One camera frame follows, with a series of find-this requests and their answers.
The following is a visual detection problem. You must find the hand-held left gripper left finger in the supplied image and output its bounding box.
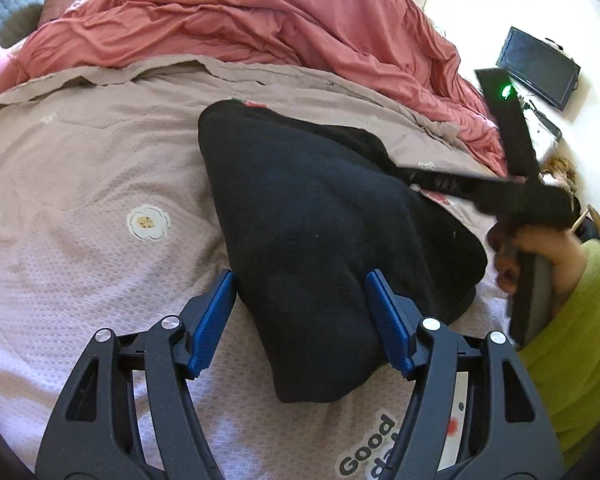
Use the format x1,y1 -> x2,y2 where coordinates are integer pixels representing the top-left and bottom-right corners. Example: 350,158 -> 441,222
34,269 -> 238,480

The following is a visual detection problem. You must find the person's right forearm green sleeve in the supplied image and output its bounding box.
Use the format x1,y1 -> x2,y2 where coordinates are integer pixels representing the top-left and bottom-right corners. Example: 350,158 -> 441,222
517,240 -> 600,467

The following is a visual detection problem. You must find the brown curly hair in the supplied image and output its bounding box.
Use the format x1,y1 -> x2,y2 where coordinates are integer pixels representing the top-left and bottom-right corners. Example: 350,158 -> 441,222
539,156 -> 581,196

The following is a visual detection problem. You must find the red duvet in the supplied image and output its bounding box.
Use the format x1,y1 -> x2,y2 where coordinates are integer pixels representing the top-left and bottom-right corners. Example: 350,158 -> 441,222
15,0 -> 512,177

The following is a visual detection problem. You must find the person's right hand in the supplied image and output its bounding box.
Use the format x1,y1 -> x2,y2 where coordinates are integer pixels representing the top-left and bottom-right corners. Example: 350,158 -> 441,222
485,220 -> 589,306

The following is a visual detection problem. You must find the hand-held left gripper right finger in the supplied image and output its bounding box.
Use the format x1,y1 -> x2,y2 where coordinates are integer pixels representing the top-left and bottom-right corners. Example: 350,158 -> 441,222
365,269 -> 566,480

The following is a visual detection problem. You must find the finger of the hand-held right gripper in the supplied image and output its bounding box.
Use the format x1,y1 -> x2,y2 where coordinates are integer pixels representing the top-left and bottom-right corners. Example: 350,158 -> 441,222
394,164 -> 481,207

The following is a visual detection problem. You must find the black shirt with orange cuffs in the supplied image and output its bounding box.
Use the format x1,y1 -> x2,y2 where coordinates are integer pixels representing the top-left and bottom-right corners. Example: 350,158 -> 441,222
197,99 -> 488,405

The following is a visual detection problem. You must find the black monitor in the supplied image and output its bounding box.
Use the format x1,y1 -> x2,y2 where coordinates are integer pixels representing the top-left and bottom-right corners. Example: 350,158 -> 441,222
495,26 -> 582,112

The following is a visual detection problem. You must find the mauve flower-print bedsheet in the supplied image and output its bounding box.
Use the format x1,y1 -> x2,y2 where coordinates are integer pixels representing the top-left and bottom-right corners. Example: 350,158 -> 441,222
0,55 -> 531,480

